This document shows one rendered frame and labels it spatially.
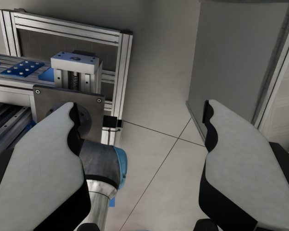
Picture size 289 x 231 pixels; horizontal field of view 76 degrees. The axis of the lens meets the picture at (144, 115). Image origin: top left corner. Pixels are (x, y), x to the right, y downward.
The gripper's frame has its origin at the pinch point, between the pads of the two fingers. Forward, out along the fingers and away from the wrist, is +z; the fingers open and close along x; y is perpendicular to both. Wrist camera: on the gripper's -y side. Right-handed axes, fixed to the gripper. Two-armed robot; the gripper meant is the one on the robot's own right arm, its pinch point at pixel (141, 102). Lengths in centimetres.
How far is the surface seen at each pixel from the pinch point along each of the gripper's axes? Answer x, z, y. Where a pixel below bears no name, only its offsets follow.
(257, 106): 45, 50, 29
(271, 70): 46, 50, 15
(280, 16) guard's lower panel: 46, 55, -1
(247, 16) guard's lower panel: 45, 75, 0
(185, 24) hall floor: 37, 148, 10
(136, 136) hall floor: -4, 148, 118
